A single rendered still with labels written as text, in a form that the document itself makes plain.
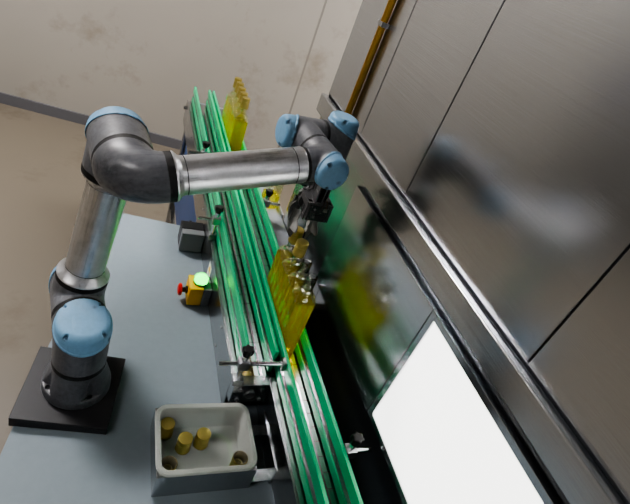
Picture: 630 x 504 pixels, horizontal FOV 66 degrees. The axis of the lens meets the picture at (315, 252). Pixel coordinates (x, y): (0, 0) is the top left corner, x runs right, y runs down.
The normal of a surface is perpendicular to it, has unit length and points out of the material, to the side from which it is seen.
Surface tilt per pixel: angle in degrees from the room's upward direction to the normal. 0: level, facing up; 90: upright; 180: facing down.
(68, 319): 9
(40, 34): 90
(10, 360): 0
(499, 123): 90
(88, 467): 0
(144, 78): 90
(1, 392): 0
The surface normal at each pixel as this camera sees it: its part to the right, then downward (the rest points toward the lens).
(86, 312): 0.40, -0.66
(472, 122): -0.91, -0.11
